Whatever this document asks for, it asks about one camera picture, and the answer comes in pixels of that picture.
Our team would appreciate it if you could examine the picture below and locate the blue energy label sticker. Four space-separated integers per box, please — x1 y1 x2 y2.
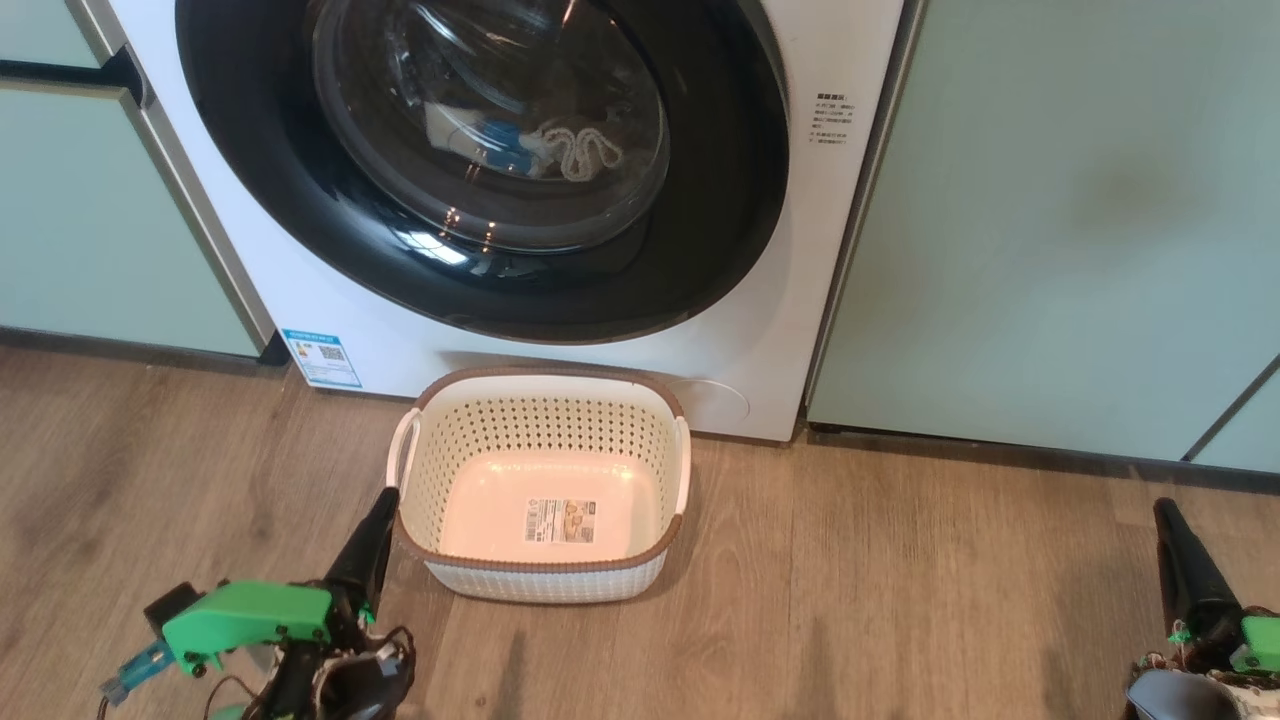
280 328 363 391

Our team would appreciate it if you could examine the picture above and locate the round white filter cover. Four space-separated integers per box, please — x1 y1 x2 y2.
680 376 751 426

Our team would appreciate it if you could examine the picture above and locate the dark washing machine door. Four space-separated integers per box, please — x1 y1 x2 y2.
175 0 791 346

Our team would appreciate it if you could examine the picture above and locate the white and blue garment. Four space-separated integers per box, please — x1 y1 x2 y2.
425 100 561 181

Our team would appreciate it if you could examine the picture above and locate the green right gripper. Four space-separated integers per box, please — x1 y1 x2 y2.
1153 498 1280 673

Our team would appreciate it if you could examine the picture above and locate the pale grey cabinet panel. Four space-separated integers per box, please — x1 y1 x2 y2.
805 0 1280 463

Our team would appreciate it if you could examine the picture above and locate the pale green cabinet drawer front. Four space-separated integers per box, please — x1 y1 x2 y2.
0 0 101 69

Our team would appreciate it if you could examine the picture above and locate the dark cabinet baseboard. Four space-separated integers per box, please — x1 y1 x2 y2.
0 325 291 376

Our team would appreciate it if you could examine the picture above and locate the teal cable connector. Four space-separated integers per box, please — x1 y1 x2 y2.
98 640 173 701

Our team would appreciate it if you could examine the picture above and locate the cream knit garment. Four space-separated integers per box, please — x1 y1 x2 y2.
535 118 626 184

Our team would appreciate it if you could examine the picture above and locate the white front-load washing machine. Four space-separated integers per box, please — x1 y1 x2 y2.
75 0 926 443

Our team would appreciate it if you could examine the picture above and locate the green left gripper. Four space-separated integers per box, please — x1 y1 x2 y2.
160 488 401 678

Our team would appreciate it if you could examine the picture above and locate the printed label sticker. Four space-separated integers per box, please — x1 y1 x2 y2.
524 498 598 546

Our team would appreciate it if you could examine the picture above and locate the white perforated laundry basket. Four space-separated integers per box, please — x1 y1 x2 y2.
385 366 693 604

